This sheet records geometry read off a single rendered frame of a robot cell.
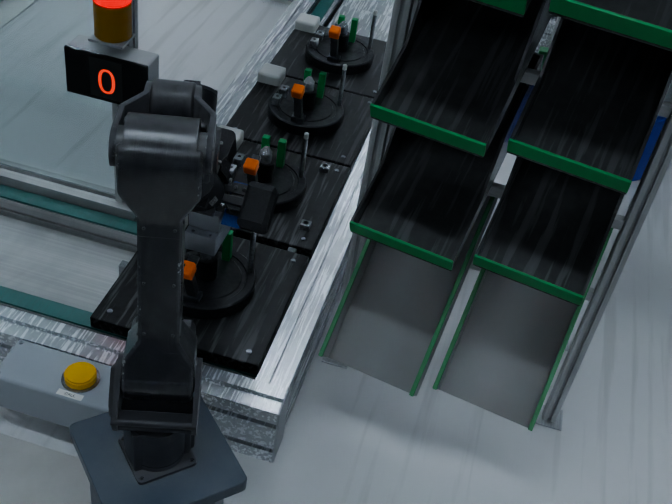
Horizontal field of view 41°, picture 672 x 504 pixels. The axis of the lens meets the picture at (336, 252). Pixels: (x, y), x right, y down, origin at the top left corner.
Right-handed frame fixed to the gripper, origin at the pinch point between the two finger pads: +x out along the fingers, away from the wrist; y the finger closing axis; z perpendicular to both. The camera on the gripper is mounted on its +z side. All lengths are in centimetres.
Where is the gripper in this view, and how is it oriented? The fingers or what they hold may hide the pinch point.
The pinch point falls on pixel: (211, 203)
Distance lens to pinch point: 122.9
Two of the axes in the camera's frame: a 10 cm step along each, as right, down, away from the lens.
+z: 2.7, -9.5, 1.7
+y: -9.6, -2.6, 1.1
